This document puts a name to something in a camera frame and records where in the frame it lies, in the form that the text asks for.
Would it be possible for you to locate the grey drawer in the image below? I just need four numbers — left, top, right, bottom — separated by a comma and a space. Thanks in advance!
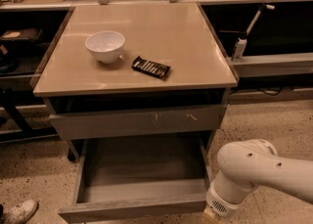
50, 105, 226, 140
59, 135, 209, 224

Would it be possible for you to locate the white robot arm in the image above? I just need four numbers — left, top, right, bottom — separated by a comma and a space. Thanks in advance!
201, 139, 313, 224

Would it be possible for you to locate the grey top drawer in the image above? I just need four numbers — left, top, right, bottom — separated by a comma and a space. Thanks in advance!
50, 105, 226, 140

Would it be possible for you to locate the grey drawer cabinet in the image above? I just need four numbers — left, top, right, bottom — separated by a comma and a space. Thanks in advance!
31, 3, 237, 158

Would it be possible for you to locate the black snack bar packet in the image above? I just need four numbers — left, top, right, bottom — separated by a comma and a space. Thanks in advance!
131, 56, 170, 78

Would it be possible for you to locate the white spray bottle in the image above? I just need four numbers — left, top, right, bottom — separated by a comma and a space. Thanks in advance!
231, 33, 247, 62

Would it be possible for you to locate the white sneaker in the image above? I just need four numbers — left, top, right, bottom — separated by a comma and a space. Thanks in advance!
0, 200, 38, 224

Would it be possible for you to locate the white ceramic bowl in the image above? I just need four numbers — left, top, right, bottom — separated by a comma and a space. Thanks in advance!
85, 31, 125, 64

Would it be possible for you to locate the black case on shelf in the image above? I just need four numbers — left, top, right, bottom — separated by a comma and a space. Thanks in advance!
0, 28, 42, 41

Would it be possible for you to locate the white handled tool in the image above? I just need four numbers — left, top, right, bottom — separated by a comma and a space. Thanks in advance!
246, 4, 275, 36

